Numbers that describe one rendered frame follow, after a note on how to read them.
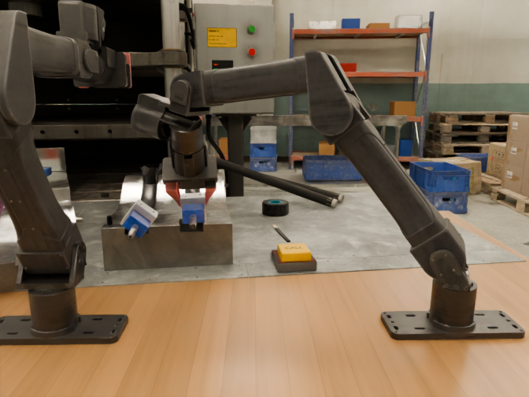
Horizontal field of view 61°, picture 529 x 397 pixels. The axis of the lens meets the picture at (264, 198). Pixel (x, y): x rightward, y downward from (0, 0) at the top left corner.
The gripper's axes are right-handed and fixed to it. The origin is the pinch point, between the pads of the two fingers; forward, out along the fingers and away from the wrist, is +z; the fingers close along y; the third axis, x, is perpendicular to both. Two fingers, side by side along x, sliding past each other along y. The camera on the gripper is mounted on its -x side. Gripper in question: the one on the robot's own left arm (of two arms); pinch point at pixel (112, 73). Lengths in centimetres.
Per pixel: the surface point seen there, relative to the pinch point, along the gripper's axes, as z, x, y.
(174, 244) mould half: -12.1, 34.6, -13.8
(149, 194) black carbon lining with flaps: 12.2, 28.6, -3.5
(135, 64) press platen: 64, -8, 11
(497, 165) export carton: 433, 72, -328
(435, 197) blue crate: 320, 89, -207
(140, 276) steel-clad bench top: -16.6, 39.8, -7.7
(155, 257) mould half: -12.5, 37.3, -9.9
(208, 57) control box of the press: 74, -12, -13
